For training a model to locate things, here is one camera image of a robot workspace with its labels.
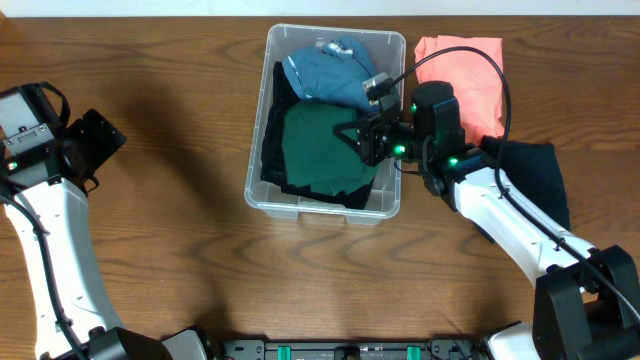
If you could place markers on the dark green garment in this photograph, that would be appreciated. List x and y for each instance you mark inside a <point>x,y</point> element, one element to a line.
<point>315,157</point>

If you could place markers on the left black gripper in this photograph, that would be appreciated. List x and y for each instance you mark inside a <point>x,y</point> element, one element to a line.
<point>93,138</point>

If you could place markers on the blue shirt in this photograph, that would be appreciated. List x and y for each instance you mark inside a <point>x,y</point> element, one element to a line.
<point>333,73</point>

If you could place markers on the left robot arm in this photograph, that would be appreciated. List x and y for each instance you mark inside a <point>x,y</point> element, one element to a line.
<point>46,162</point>

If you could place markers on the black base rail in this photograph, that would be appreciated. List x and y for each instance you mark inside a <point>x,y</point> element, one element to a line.
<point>434,349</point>

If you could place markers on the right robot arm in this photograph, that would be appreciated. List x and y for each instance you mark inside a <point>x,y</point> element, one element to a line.
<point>586,300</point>

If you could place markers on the black velvet garment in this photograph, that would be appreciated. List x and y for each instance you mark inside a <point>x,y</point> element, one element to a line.
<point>273,165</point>

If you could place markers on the clear plastic storage bin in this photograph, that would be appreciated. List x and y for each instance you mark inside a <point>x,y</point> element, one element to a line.
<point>387,50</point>

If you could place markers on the coral pink shirt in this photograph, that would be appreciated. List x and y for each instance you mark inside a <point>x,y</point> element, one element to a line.
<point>477,86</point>

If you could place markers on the navy garment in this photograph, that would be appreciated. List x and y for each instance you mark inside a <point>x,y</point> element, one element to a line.
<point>534,171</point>

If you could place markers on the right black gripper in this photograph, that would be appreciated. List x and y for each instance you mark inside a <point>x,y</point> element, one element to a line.
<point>371,140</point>

